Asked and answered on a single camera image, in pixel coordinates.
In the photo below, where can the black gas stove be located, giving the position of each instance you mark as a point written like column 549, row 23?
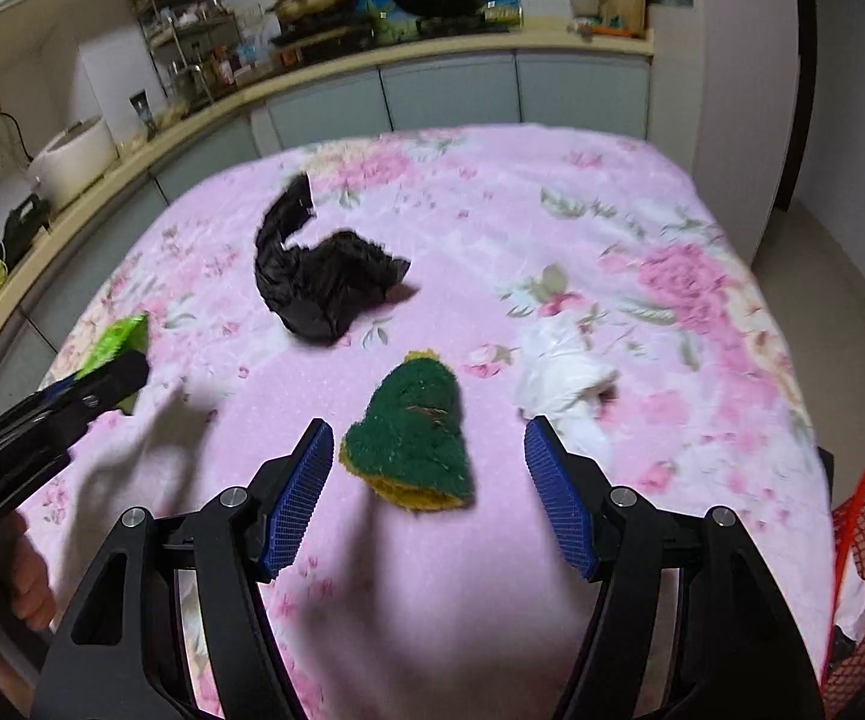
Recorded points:
column 327, row 41

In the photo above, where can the green scouring sponge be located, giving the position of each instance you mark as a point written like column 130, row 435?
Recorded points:
column 410, row 427

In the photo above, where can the white crumpled plastic bag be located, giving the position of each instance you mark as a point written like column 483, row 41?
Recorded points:
column 560, row 375

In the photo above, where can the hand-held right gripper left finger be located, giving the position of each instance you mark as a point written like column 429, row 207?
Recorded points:
column 294, row 499

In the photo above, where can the beige pan with lid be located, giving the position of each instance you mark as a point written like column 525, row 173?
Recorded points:
column 316, row 1

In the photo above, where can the small dark packet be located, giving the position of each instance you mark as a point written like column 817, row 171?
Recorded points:
column 141, row 116

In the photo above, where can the person's left hand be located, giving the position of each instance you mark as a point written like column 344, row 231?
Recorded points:
column 31, row 585

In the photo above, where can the black countertop appliance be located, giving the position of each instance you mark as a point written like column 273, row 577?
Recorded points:
column 24, row 229

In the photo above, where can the white rice cooker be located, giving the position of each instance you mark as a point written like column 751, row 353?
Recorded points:
column 72, row 161

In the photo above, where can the pink floral tablecloth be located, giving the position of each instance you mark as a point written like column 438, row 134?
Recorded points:
column 477, row 240

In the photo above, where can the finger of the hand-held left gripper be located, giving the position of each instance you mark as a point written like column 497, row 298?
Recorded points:
column 102, row 390

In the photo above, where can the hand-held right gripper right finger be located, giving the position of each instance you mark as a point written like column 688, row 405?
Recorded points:
column 560, row 495

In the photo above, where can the metal spice rack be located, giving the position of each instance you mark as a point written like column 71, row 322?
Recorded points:
column 185, row 45

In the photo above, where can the black plastic bag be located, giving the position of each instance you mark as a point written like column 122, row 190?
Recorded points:
column 320, row 285

